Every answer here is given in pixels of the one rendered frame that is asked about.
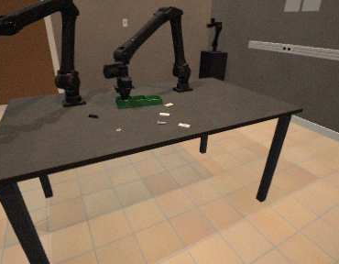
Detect green rack of bins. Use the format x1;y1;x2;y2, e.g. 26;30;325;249
115;95;162;109

